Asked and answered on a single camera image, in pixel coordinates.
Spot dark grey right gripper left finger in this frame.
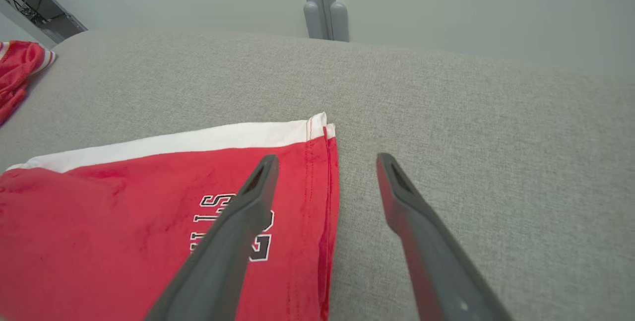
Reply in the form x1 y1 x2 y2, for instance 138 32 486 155
144 154 279 321

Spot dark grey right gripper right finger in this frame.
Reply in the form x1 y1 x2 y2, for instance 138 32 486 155
376 152 511 321

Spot red shorts with white waistband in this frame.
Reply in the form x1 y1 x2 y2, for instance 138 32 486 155
0 112 340 321

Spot red and white basketball jersey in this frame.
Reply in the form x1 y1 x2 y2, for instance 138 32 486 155
0 41 56 126

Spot grey partition post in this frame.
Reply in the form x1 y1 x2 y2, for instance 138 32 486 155
299 0 328 40
318 0 349 42

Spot grey metal frame with cables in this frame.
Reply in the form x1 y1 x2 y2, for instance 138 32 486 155
0 0 88 45

